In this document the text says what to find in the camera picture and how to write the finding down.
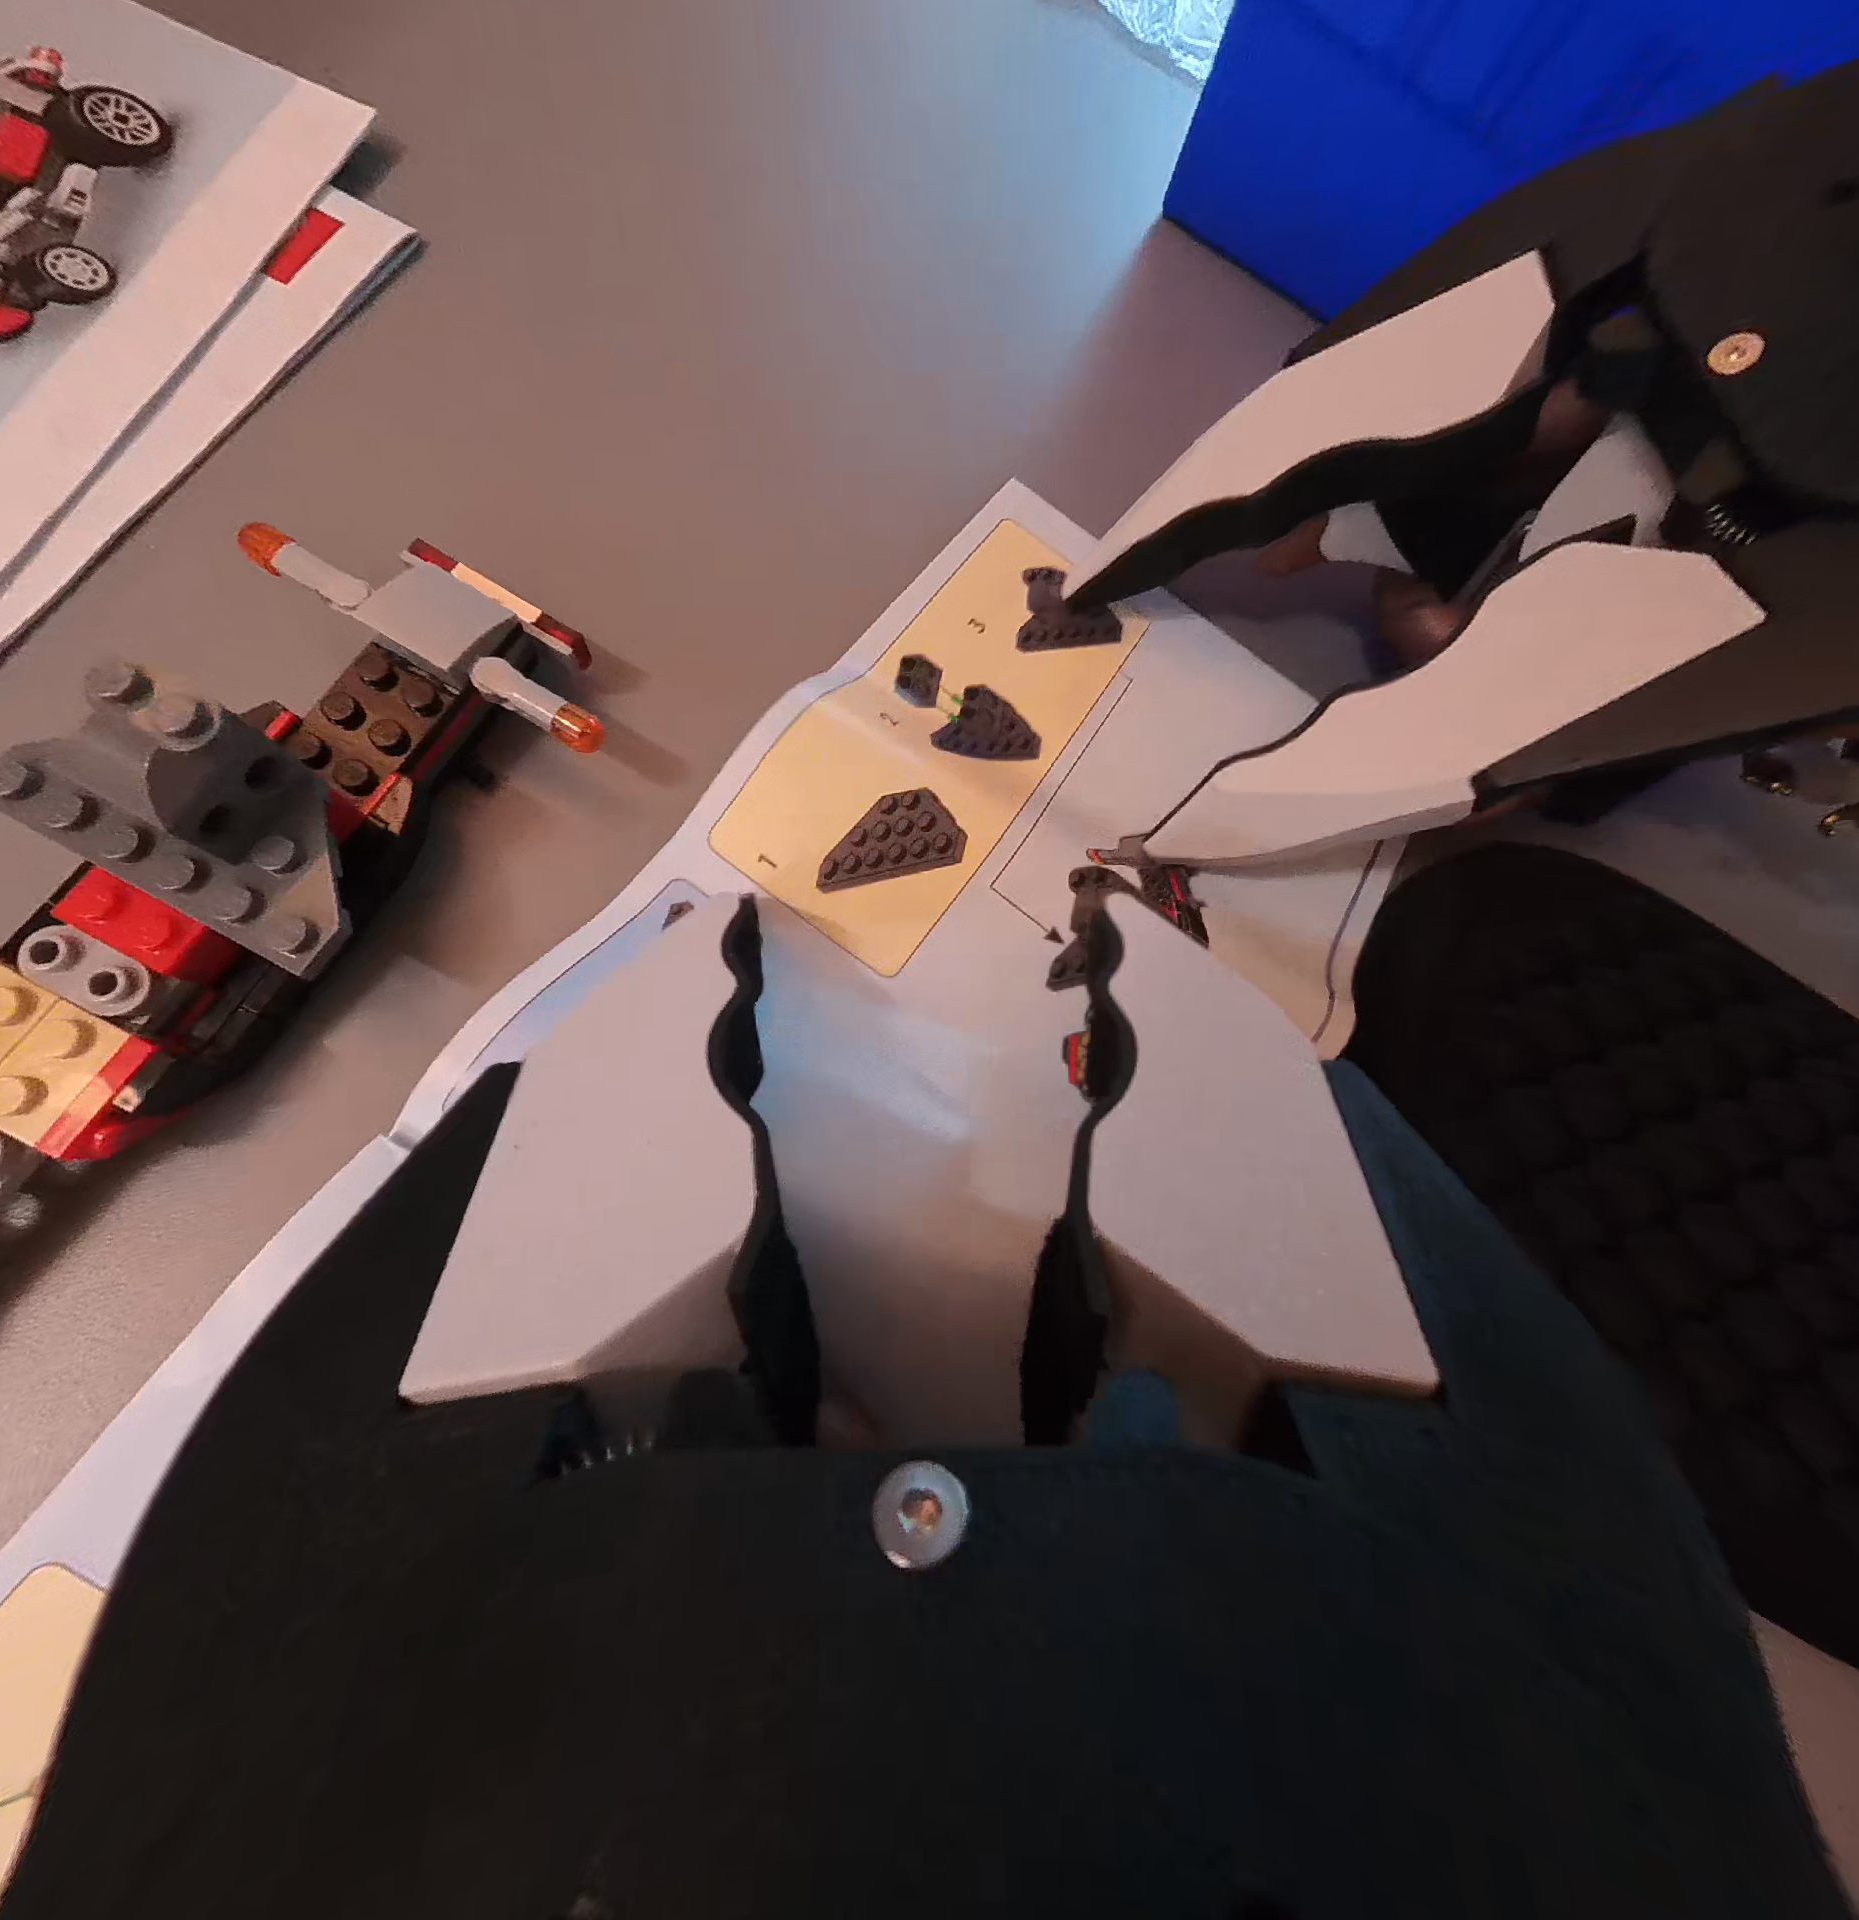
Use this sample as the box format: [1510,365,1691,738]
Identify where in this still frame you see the blue box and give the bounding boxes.
[1160,0,1859,322]

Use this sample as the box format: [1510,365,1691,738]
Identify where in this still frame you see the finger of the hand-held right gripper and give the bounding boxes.
[1124,518,1770,873]
[1068,249,1574,617]

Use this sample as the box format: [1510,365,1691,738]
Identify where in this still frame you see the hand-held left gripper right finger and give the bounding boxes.
[1018,888,1440,1449]

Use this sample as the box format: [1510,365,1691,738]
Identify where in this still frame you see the person's right hand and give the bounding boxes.
[1252,501,1487,671]

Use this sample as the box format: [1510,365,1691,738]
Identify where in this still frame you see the partly built lego model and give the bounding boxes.
[0,522,607,1279]

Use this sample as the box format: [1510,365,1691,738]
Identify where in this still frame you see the white plastic bag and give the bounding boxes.
[1095,0,1237,84]

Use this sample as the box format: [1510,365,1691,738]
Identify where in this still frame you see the instruction booklet with red label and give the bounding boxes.
[0,187,421,686]

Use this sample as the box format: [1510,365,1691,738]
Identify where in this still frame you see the lego instruction booklet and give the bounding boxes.
[0,479,1418,1920]

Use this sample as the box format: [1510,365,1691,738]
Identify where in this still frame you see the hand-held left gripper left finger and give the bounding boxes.
[399,893,826,1449]

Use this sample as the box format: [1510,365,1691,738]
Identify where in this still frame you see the instruction booklet with car cover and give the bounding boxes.
[0,0,380,609]

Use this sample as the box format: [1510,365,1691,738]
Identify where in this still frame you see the black textured cloth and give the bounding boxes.
[1348,840,1859,1691]

